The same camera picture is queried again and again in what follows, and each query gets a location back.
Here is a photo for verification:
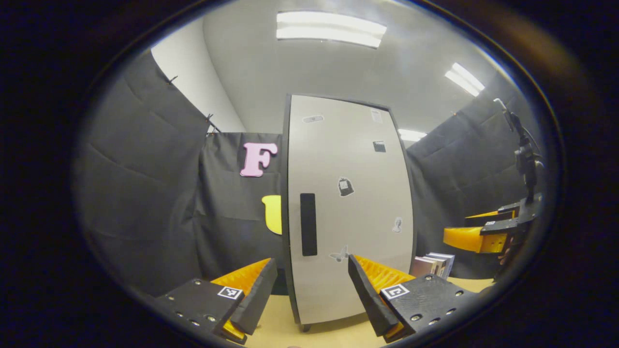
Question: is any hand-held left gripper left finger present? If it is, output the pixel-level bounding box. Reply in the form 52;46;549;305
155;258;279;345

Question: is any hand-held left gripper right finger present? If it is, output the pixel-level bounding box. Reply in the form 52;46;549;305
348;255;484;344

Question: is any dark grey cabinet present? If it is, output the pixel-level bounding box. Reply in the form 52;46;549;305
281;93;419;333

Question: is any black backdrop cloth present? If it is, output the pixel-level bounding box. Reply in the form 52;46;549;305
73;48;545;298

